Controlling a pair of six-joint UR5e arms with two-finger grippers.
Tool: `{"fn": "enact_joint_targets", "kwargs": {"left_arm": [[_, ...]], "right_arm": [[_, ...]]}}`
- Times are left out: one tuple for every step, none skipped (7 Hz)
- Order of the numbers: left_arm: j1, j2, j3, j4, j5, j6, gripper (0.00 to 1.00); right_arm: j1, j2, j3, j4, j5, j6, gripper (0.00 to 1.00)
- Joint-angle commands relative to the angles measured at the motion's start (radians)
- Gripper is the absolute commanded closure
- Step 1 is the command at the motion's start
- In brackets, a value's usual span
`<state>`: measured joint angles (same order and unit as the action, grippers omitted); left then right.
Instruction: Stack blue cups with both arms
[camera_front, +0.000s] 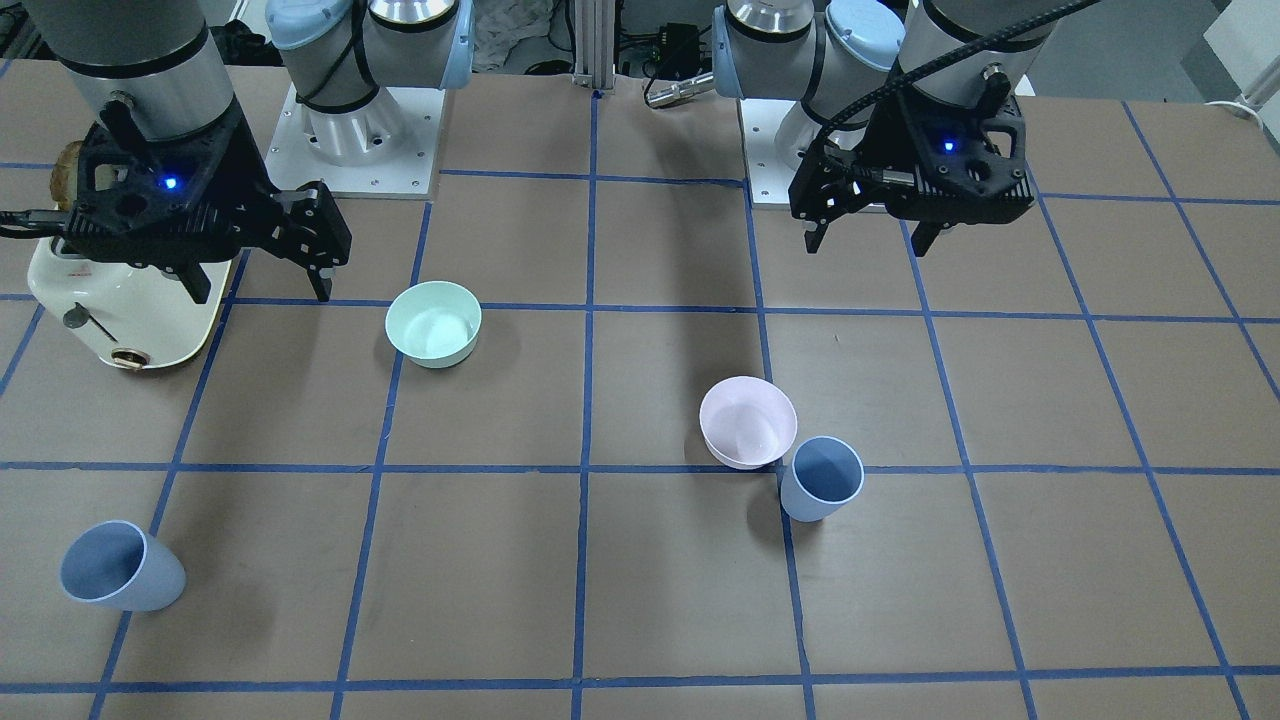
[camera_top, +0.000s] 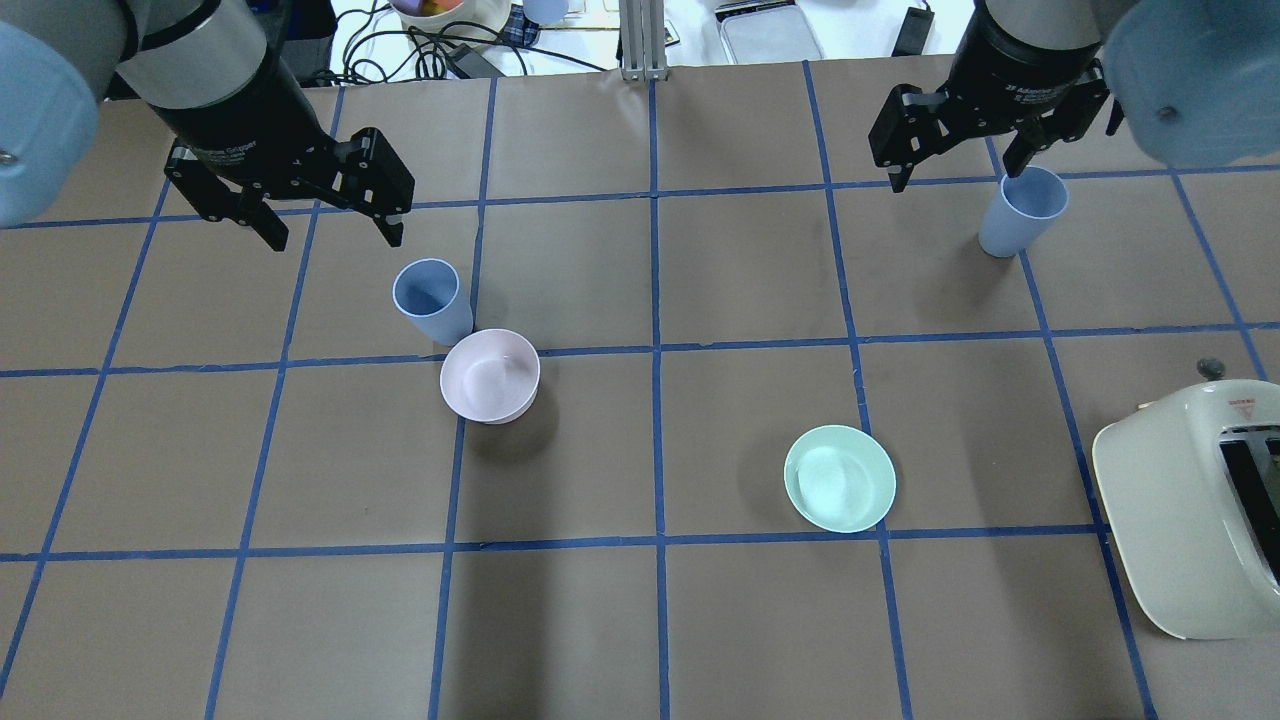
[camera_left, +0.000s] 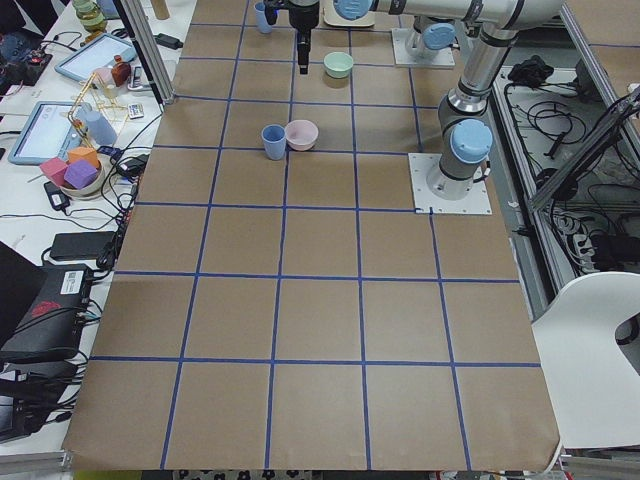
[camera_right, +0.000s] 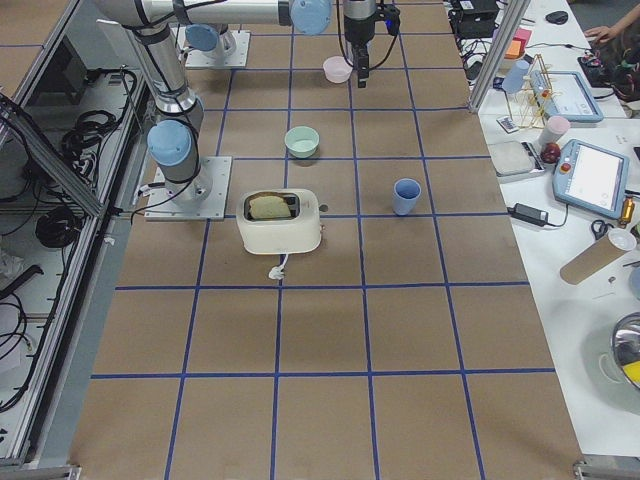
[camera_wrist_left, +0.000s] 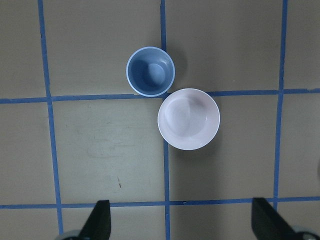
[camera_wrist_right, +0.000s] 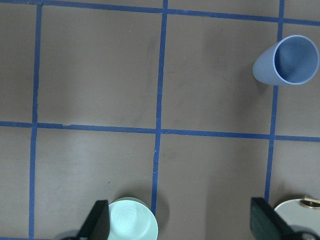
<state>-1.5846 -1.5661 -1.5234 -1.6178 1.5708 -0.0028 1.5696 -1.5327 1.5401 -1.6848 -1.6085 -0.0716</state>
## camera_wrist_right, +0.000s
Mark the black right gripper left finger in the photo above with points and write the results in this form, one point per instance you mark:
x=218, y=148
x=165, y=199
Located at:
x=97, y=224

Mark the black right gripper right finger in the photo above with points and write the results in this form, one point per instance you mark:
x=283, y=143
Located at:
x=266, y=224

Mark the white plate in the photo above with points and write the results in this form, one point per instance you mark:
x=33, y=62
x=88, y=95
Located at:
x=298, y=217

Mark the light green bowl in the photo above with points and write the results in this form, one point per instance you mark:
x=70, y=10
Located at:
x=131, y=219

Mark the gold metal object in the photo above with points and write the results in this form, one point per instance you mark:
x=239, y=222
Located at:
x=310, y=202

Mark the blue plastic cup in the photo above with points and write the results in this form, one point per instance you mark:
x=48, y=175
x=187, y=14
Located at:
x=292, y=61

